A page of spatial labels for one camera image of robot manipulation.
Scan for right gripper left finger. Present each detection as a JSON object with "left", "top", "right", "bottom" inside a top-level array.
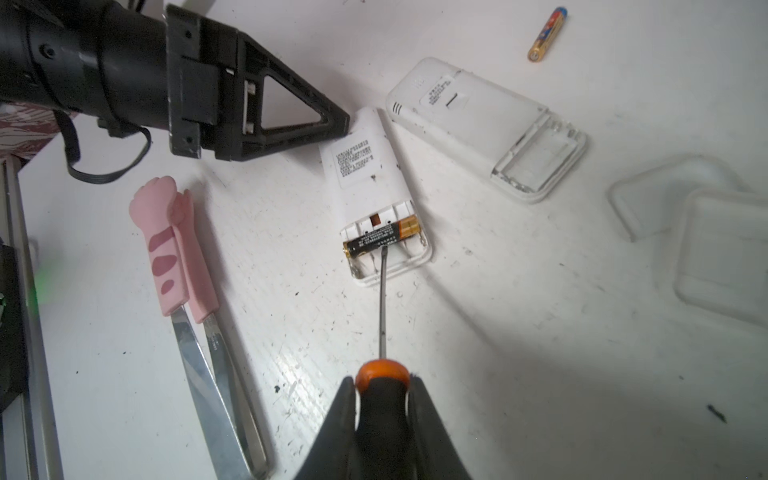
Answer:
[{"left": 294, "top": 376, "right": 357, "bottom": 480}]

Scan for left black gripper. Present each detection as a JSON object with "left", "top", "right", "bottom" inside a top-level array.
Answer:
[{"left": 1, "top": 1, "right": 246, "bottom": 161}]

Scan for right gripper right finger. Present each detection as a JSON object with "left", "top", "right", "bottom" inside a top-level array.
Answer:
[{"left": 407, "top": 375, "right": 471, "bottom": 479}]

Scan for pink handled scraper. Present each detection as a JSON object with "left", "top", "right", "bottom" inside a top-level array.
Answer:
[{"left": 129, "top": 176, "right": 269, "bottom": 479}]

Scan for orange black screwdriver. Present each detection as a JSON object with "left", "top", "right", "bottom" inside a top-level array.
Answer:
[{"left": 355, "top": 246, "right": 410, "bottom": 479}]

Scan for black gold battery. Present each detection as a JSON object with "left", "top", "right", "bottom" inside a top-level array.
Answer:
[{"left": 344, "top": 215, "right": 422, "bottom": 259}]

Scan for white battery cover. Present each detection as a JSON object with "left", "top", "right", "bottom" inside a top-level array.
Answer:
[
  {"left": 668, "top": 189, "right": 767, "bottom": 327},
  {"left": 606, "top": 154, "right": 752, "bottom": 242}
]

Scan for white remote green buttons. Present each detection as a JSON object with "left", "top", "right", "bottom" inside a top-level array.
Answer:
[{"left": 319, "top": 107, "right": 433, "bottom": 286}]

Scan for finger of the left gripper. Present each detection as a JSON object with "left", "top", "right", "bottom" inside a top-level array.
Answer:
[{"left": 237, "top": 33, "right": 350, "bottom": 161}]

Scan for white remote grey buttons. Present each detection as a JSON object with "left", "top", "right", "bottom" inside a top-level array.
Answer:
[{"left": 386, "top": 57, "right": 588, "bottom": 204}]

